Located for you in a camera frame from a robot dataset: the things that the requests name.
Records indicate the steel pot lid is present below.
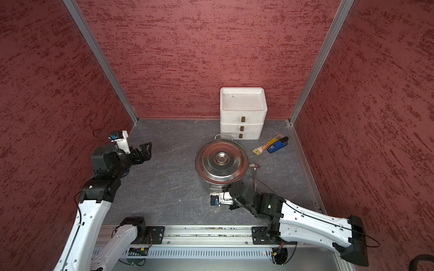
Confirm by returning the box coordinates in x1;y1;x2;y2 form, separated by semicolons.
194;138;250;186

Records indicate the stainless steel pot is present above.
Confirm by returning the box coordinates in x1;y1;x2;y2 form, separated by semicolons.
194;134;250;191

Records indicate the long steel ladle spoon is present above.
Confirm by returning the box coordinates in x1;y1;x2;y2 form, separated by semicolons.
249;163;260;192

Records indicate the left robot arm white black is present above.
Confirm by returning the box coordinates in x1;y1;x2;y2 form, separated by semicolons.
55;142;152;271

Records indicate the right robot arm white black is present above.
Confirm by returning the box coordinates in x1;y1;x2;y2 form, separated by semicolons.
228;182;369;267

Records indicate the white three drawer box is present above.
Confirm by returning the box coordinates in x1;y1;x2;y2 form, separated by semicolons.
220;87;268;140

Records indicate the blue stapler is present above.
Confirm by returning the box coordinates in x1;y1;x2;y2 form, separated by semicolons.
267;137;289;154

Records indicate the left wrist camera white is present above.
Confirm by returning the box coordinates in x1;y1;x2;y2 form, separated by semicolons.
109;130;131;154

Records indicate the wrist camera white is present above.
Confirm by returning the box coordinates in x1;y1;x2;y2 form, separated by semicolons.
210;192;234;206
109;130;131;154

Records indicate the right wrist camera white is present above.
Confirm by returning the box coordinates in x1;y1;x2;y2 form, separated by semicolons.
210;192;234;206

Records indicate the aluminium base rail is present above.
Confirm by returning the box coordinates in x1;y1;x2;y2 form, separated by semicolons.
96;224;340;248

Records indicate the perforated white cable duct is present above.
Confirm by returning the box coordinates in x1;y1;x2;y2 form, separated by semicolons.
120;247;272;260

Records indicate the left aluminium corner post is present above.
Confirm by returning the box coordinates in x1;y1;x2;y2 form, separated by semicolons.
63;0;139;125

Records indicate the aluminium corner post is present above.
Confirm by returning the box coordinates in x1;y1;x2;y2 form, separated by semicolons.
63;0;139;125
289;0;354;126

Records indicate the right aluminium corner post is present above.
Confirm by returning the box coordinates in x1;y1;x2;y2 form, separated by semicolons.
289;0;354;126

